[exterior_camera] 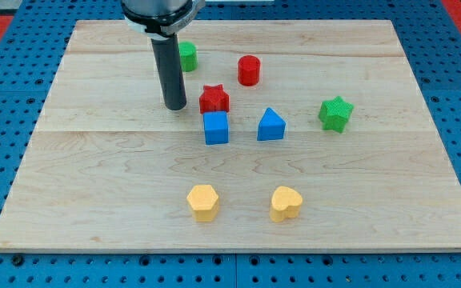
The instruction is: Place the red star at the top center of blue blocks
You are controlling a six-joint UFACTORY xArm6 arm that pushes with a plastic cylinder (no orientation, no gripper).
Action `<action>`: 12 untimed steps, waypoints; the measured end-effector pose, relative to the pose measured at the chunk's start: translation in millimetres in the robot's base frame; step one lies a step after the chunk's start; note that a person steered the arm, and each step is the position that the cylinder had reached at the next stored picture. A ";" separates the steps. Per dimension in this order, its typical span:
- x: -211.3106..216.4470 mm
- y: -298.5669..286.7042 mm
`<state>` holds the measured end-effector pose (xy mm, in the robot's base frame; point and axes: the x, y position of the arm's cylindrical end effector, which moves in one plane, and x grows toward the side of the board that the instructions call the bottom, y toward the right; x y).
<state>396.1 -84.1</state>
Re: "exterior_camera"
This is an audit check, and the blue cube block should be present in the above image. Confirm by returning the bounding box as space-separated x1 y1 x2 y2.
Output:
202 111 229 145

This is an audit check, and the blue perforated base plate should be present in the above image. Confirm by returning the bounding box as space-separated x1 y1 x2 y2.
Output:
0 0 461 287

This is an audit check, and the red cylinder block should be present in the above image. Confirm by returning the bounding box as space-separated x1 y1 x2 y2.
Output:
238 55 261 86

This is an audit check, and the yellow hexagon block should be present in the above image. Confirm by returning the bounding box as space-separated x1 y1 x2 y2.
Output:
186 185 219 222

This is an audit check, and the yellow heart block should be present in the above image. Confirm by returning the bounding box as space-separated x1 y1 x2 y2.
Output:
269 186 303 222

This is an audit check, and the green star block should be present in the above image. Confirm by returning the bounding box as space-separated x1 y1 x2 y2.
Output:
318 96 355 134

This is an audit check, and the green cylinder block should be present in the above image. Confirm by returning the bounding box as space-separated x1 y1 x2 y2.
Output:
178 42 198 72

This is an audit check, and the blue triangle block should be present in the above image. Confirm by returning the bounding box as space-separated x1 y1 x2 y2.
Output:
257 107 286 141

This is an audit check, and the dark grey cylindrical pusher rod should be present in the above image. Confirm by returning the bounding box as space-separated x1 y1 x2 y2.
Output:
151 34 187 110

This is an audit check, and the light wooden board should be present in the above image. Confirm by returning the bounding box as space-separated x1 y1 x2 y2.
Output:
0 20 461 254

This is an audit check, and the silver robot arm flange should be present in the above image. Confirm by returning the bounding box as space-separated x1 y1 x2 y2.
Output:
120 0 206 41

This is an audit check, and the red star block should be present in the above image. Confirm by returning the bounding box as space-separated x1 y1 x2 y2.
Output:
198 84 230 114

